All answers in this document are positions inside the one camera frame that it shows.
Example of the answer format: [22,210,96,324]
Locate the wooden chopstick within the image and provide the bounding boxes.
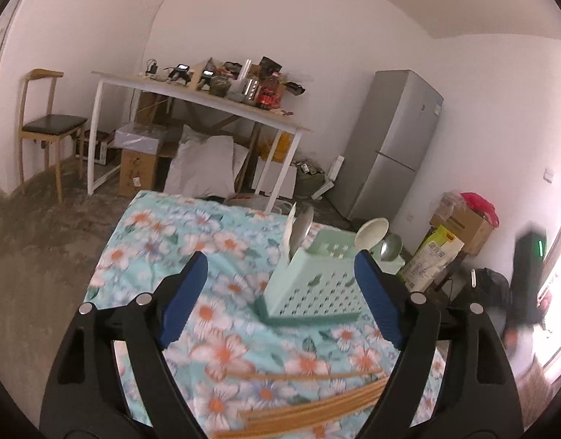
[244,390,384,423]
[238,378,389,422]
[228,369,384,382]
[212,407,367,438]

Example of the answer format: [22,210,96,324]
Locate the metal ladle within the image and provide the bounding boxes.
[377,233,403,262]

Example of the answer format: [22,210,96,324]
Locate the yellow green sack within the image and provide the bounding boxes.
[397,225,464,292]

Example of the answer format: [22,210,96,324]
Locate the floral tablecloth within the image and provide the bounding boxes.
[85,190,448,439]

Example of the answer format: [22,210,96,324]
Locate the white ladle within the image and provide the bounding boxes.
[354,217,389,251]

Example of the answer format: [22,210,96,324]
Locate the green utensil caddy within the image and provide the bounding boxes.
[255,229,404,326]

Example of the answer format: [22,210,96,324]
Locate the red plastic bag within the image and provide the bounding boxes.
[461,191,500,228]

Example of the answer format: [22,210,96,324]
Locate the grey refrigerator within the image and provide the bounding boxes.
[328,70,444,221]

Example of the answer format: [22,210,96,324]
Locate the metal spoon in caddy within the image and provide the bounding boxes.
[289,206,315,258]

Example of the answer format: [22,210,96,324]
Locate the cardboard box under desk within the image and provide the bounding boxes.
[119,150,158,197]

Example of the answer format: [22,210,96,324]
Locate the white pillow bag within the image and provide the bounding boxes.
[163,125,248,198]

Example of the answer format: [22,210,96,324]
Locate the grey flat box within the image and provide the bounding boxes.
[113,123,167,155]

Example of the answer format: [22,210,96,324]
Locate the yellow plastic bag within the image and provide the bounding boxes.
[258,132,292,162]

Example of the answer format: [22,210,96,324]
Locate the white desk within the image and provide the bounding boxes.
[87,71,308,213]

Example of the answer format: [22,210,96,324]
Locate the wooden chair black seat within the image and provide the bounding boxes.
[17,68,87,204]

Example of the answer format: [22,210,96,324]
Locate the red packages on desk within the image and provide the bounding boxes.
[255,75,285,111]

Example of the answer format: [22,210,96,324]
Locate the cardboard box by wall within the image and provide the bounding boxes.
[429,191,495,257]

